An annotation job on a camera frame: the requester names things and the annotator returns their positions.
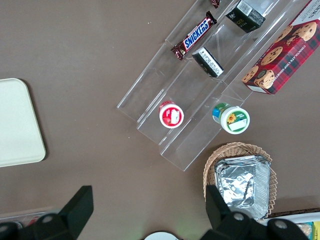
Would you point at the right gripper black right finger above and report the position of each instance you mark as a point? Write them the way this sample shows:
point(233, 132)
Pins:
point(220, 220)

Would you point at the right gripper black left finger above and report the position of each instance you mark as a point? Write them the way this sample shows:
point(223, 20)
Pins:
point(75, 210)

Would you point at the light wicker basket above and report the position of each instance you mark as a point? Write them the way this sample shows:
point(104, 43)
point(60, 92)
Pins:
point(212, 160)

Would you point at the cream plastic tray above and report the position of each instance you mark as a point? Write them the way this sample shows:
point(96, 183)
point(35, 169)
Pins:
point(20, 122)

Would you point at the aluminium foil container stack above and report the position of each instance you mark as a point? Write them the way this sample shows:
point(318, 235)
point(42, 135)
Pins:
point(237, 185)

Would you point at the white snack bin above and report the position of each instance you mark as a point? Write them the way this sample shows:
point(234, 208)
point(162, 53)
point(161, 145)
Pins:
point(295, 218)

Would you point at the clear cracker bag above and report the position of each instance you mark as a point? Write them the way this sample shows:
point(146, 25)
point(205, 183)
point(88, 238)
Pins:
point(305, 231)

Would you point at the yellow snack packet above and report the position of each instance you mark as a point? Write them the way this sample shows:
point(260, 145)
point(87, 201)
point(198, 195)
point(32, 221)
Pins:
point(316, 230)

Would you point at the green-labelled white cup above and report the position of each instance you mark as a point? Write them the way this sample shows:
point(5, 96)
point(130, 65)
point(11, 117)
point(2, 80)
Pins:
point(235, 120)

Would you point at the red-labelled white cup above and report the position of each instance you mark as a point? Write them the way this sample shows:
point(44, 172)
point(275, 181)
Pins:
point(171, 116)

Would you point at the clear acrylic stepped shelf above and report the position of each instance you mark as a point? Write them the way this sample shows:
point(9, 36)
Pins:
point(155, 100)

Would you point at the small black carton box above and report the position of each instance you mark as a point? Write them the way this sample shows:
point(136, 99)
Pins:
point(245, 17)
point(207, 62)

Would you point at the red plaid cookie box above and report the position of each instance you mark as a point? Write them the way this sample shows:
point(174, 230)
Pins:
point(282, 60)

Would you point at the Snickers chocolate bar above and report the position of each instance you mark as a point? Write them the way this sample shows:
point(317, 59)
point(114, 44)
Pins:
point(196, 35)
point(215, 3)

